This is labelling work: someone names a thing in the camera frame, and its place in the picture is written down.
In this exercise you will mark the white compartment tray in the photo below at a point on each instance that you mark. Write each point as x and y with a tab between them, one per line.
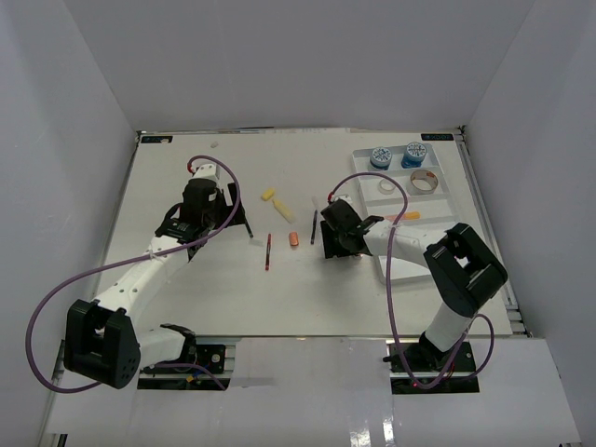
438	211

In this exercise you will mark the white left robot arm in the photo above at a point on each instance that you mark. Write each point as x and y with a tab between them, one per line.
102	340

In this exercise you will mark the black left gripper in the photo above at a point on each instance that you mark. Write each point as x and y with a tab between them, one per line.
220	198

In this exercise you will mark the orange pink highlighter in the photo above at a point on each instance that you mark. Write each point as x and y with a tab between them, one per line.
409	215

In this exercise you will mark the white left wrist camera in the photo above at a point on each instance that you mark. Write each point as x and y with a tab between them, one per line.
207	171

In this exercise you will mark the purple pen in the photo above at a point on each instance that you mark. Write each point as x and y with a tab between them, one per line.
314	220

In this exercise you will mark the yellow eraser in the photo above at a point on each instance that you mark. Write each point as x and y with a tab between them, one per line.
268	194

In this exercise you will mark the red pen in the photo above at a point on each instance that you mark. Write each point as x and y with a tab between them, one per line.
268	252

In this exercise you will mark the black pen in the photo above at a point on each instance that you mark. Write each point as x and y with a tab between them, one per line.
248	227

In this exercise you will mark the yellow white highlighter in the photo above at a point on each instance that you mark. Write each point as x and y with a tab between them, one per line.
283	210

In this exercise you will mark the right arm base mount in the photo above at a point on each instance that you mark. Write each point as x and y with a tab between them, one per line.
454	381

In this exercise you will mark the brown packing tape roll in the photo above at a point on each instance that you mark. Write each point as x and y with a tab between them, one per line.
423	182

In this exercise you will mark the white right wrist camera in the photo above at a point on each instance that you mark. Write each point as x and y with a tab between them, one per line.
345	198

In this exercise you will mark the right black table label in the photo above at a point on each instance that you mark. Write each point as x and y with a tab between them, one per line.
437	137

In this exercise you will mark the left black table label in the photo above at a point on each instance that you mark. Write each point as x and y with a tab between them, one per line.
156	139

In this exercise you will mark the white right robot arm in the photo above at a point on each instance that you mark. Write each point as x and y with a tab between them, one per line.
465	271

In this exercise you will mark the clear tape roll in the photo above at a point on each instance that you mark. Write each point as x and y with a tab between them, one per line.
386	187

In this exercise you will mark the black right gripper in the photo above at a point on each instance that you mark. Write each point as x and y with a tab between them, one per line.
330	247

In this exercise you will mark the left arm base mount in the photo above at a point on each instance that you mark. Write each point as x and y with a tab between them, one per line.
208	366

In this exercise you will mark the blue tape roll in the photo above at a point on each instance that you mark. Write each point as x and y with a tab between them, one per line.
380	158
414	155

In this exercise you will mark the black table label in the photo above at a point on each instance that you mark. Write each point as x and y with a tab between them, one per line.
156	139
437	137

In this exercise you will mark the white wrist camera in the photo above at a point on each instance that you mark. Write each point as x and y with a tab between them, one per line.
207	171
345	198

